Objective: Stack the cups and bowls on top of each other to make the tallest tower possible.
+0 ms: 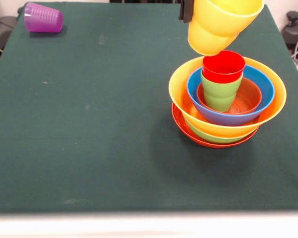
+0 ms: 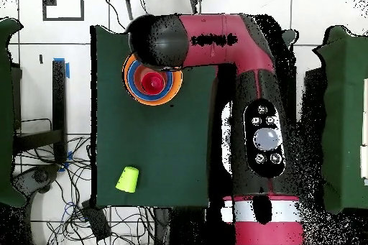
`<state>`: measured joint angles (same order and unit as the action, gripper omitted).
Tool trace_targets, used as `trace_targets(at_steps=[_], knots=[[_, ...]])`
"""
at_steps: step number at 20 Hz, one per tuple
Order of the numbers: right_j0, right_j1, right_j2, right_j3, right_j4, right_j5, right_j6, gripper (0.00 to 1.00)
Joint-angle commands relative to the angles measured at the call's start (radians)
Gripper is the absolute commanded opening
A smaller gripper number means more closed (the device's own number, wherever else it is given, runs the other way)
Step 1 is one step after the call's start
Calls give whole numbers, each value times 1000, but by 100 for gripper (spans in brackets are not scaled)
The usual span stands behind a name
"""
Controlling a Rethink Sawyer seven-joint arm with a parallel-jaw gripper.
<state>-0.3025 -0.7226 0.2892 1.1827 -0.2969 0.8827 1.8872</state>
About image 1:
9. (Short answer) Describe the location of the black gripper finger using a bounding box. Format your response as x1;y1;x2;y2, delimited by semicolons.
178;0;196;24

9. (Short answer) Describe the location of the yellow plastic cup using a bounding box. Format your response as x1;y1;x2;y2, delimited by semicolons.
187;0;265;57

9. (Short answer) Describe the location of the red plastic cup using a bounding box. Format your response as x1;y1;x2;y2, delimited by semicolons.
201;50;246;84

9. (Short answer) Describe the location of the large orange plastic bowl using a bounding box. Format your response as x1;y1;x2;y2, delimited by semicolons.
168;56;288;139

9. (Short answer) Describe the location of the green plastic cup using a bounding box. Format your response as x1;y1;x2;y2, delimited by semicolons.
200;68;244;113

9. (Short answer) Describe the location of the small red plastic bowl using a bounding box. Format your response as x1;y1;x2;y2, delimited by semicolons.
196;76;263;117

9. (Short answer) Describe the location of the blue plastic bowl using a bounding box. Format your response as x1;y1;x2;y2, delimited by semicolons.
186;64;276;127

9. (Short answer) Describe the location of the green plastic bowl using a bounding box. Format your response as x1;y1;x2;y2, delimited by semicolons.
183;116;258;145

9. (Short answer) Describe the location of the purple plastic cup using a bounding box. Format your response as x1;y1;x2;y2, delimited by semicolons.
23;1;64;33

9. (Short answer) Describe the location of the black rounded stand foot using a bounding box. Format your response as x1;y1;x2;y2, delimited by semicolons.
281;10;298;47
0;3;18;54

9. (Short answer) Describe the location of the wide red plastic bowl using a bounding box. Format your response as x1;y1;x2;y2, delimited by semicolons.
171;103;260;149

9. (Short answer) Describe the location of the dark green tablecloth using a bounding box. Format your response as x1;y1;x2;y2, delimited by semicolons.
0;1;298;214

